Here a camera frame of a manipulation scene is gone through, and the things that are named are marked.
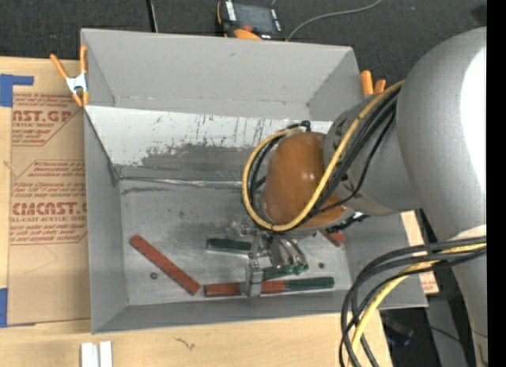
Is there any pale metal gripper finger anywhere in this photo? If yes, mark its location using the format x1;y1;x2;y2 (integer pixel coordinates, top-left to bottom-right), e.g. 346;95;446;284
245;260;266;299
247;233;264;261

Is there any dark green flat block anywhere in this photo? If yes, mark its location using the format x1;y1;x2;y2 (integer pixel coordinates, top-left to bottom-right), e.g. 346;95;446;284
284;276;336;292
206;237;254;253

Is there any red-brown flat block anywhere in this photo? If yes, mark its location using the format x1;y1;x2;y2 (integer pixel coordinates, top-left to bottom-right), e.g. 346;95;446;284
319;229;347;247
129;234;202;297
203;279;289;299

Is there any grey metal bin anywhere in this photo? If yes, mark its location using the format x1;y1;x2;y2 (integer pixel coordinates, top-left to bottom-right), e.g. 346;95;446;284
80;28;430;335

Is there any brown cardboard board, red print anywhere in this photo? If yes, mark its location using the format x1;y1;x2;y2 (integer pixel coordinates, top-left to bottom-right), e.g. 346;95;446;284
0;55;93;327

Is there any black cylinder on white bracket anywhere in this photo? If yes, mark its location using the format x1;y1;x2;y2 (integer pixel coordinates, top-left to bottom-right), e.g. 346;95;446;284
340;211;369;229

